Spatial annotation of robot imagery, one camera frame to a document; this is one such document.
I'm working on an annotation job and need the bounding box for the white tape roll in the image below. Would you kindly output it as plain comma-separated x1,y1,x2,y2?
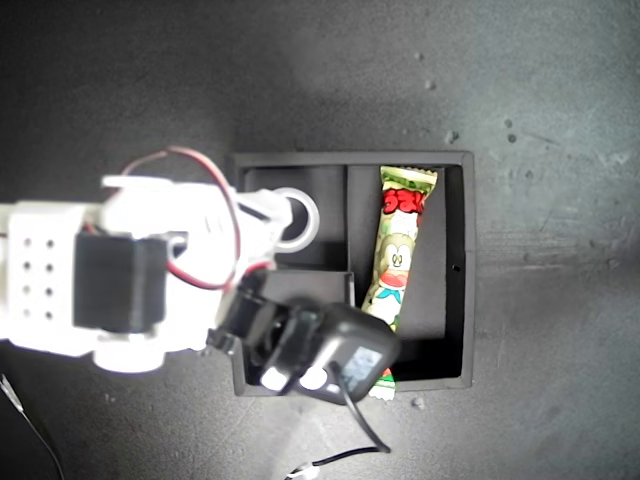
272,187,321,252

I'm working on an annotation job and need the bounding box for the green printed snack bar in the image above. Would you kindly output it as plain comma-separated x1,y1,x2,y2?
360,165,439,402

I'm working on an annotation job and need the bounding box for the black compartment tray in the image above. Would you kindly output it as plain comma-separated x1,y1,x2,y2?
229,151,475,398

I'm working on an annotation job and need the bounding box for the red arm servo wire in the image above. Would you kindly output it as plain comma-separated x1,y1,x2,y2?
119,145,244,292

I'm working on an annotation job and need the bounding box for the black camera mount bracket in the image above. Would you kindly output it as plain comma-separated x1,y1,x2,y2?
205,272,306,371

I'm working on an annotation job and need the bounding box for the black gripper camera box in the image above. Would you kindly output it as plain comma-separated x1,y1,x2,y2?
258,301,402,406

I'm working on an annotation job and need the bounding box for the thin black white wire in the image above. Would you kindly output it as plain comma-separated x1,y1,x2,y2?
0,372,67,480

